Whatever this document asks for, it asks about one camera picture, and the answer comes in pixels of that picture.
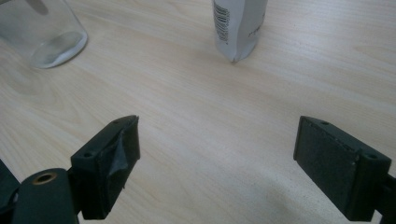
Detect clear plastic cup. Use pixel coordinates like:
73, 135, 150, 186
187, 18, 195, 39
0, 0, 89, 69

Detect white and blue milk pouch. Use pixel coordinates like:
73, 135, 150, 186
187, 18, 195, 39
211, 0, 269, 63

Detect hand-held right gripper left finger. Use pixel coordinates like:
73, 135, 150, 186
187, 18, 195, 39
70, 115, 142, 220

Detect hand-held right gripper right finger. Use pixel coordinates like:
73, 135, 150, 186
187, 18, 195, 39
292, 115, 393, 222

